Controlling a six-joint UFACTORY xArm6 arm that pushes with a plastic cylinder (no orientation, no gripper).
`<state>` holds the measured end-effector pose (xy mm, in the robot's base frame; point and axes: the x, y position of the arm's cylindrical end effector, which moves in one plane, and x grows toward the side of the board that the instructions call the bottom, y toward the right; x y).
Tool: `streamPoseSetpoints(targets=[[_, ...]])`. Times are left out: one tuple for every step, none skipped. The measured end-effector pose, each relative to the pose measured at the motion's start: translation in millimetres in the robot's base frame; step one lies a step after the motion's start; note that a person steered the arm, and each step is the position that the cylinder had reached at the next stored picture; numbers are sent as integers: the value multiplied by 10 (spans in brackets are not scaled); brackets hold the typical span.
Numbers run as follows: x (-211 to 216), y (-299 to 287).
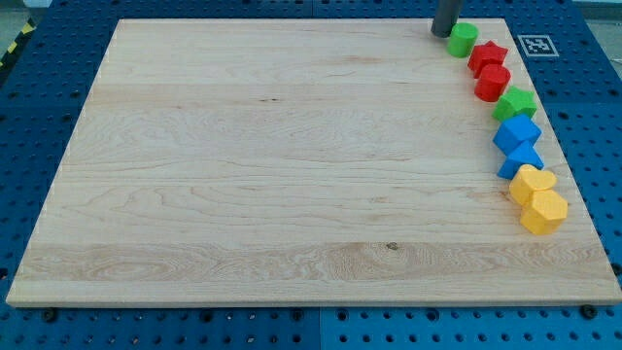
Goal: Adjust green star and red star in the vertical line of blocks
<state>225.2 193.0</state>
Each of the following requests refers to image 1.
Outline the black bolt right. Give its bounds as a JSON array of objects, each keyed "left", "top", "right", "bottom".
[{"left": 579, "top": 304, "right": 599, "bottom": 320}]

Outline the white fiducial marker tag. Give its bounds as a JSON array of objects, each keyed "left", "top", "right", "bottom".
[{"left": 518, "top": 34, "right": 559, "bottom": 57}]

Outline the yellow hexagon block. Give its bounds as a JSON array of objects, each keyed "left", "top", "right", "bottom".
[{"left": 520, "top": 190, "right": 569, "bottom": 235}]

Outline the yellow heart block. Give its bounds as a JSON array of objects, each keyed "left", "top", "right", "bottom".
[{"left": 509, "top": 164, "right": 558, "bottom": 205}]

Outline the blue triangle block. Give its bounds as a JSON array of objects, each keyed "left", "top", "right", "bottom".
[{"left": 497, "top": 141, "right": 544, "bottom": 180}]

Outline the red cylinder block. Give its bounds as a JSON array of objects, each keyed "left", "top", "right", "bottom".
[{"left": 474, "top": 64, "right": 511, "bottom": 102}]

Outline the blue cube block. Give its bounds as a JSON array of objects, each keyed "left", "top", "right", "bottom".
[{"left": 493, "top": 114, "right": 542, "bottom": 156}]

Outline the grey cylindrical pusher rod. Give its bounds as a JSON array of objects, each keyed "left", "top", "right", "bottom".
[{"left": 431, "top": 0, "right": 464, "bottom": 38}]

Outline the black bolt left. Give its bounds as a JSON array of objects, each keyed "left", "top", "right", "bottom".
[{"left": 41, "top": 308, "right": 57, "bottom": 323}]

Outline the green star block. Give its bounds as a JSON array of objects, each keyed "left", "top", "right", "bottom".
[{"left": 492, "top": 86, "right": 537, "bottom": 122}]

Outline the black bolt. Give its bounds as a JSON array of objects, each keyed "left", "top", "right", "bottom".
[
  {"left": 41, "top": 308, "right": 57, "bottom": 323},
  {"left": 579, "top": 304, "right": 599, "bottom": 320}
]

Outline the wooden board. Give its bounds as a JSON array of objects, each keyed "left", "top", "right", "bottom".
[{"left": 7, "top": 19, "right": 621, "bottom": 307}]

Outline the green cylinder block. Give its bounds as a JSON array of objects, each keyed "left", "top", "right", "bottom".
[{"left": 447, "top": 22, "right": 479, "bottom": 58}]

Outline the red star block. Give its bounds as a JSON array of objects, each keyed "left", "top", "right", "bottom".
[{"left": 467, "top": 41, "right": 508, "bottom": 79}]

